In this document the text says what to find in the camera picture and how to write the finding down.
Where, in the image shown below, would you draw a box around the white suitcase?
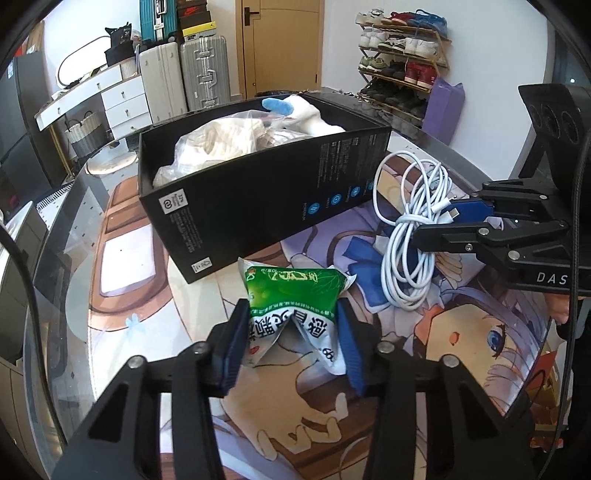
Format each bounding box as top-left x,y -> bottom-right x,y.
139,42 -> 189,125

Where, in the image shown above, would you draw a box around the white plush toy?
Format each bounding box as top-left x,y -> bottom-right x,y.
261,95 -> 347,139

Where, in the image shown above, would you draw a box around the white vanity desk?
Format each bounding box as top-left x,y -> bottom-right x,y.
34,69 -> 151,139

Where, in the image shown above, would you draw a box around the green and white packet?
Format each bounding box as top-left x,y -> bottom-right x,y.
238,257 -> 358,376

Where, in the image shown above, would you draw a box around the black and yellow shoe box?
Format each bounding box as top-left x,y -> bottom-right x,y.
181,19 -> 216,42

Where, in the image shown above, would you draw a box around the black cardboard box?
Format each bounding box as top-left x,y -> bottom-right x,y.
137,91 -> 392,284

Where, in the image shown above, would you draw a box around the purple bag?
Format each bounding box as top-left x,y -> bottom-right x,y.
422,78 -> 465,145

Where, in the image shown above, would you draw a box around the shoe rack with shoes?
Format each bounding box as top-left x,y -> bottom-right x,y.
355,10 -> 448,123

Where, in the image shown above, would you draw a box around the silver suitcase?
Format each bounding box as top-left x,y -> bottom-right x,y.
179,34 -> 232,112

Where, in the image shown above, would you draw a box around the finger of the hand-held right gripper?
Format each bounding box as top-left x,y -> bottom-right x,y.
411,219 -> 571,278
448,179 -> 571,224

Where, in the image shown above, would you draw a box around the black bag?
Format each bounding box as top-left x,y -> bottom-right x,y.
104,21 -> 139,68

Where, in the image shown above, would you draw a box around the woven basket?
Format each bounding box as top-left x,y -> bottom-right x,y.
64,111 -> 112,160

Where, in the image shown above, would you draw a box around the wooden door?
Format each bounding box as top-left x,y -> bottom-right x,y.
235,0 -> 324,99

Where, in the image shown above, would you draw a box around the plastic bag of white rope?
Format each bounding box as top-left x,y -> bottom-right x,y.
152,108 -> 278,188

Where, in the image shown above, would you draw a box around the person's right hand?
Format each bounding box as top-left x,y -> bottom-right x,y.
545,293 -> 573,326

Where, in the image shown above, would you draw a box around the printed desk mat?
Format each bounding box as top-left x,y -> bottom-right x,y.
95,138 -> 555,480

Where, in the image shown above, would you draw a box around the oval mirror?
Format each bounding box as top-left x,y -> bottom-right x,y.
58,34 -> 116,88

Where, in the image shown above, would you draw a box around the white charging cable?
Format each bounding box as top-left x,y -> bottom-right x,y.
372,150 -> 462,310

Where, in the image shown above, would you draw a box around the teal suitcase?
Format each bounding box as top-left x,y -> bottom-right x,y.
139,0 -> 178,47

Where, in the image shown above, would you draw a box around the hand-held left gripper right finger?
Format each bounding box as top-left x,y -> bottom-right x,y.
337,299 -> 541,480

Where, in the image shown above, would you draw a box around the round white stool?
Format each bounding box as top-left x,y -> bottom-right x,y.
85,150 -> 139,175

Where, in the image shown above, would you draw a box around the black fridge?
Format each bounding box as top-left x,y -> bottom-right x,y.
0,51 -> 63,185

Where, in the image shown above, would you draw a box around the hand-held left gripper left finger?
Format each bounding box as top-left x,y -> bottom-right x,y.
51,299 -> 252,480

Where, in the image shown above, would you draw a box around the wooden shoe rack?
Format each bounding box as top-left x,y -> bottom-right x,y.
356,23 -> 451,125

